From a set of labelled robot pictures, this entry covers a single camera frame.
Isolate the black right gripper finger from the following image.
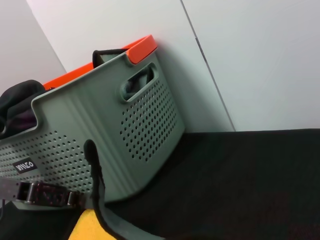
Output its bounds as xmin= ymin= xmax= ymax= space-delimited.
xmin=0 ymin=180 xmax=86 ymax=209

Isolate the grey and yellow towel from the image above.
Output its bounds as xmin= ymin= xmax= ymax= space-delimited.
xmin=66 ymin=139 xmax=161 ymax=240

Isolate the grey perforated storage box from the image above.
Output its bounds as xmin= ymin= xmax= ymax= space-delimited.
xmin=0 ymin=34 xmax=186 ymax=211

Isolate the black tablecloth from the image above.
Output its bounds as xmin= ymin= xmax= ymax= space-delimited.
xmin=103 ymin=128 xmax=320 ymax=240

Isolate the black cloth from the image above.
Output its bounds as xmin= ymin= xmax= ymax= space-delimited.
xmin=0 ymin=79 xmax=46 ymax=137

